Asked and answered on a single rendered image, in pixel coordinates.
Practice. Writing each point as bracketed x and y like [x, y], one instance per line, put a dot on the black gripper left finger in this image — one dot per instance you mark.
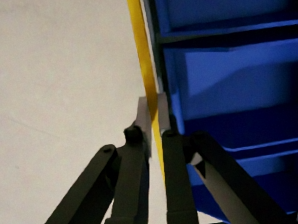
[89, 198]

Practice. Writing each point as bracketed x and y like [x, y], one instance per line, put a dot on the blue open bin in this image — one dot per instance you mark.
[278, 176]
[196, 17]
[244, 99]

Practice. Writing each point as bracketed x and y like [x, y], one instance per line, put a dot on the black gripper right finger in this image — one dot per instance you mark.
[240, 197]

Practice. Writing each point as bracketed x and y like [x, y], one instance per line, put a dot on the yellow long bar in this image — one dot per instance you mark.
[142, 46]

